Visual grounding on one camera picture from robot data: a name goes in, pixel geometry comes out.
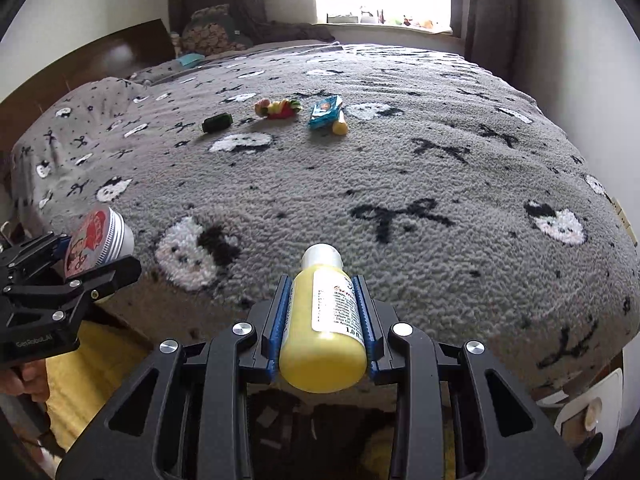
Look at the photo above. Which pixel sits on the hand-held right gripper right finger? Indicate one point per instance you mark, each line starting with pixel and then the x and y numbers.
pixel 365 320

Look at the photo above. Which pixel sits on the grey cat print blanket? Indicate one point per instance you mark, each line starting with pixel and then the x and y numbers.
pixel 350 175

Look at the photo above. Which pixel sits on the blue snack packet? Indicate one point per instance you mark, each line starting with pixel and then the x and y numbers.
pixel 324 111

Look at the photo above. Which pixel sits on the light blue packet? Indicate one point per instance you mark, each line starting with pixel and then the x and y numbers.
pixel 189 60

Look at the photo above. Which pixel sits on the small yellow white tube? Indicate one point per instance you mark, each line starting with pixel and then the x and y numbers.
pixel 340 126

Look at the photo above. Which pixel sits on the colourful plush toy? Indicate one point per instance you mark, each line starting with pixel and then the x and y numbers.
pixel 277 108

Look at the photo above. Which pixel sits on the yellow plastic bag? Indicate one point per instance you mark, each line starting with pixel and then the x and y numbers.
pixel 85 375

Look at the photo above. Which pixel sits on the white storage box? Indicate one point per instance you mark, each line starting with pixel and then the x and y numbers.
pixel 292 5

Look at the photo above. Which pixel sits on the white tray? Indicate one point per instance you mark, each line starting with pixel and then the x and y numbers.
pixel 345 19

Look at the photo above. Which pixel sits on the brown patterned cushion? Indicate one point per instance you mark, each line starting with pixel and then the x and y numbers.
pixel 202 37

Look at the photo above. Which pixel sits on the dark green cushion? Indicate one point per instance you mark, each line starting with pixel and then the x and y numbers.
pixel 227 22

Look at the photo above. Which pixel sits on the round tin with picture lid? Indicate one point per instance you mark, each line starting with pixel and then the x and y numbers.
pixel 100 240

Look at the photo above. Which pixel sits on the brown wooden headboard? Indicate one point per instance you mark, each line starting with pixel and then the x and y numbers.
pixel 75 60

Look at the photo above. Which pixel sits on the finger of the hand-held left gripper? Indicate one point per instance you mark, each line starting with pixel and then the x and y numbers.
pixel 35 252
pixel 110 280

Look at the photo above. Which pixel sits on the row of small windowsill ornaments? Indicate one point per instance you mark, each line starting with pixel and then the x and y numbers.
pixel 412 22

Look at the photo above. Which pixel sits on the person's left hand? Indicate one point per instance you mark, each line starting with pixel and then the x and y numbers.
pixel 30 380

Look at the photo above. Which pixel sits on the white plastic appliance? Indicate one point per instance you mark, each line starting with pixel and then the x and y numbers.
pixel 600 400

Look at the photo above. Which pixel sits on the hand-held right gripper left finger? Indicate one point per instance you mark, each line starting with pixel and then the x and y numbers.
pixel 282 320

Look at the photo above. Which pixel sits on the yellow bottle with white cap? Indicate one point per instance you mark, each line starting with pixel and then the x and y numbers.
pixel 320 355

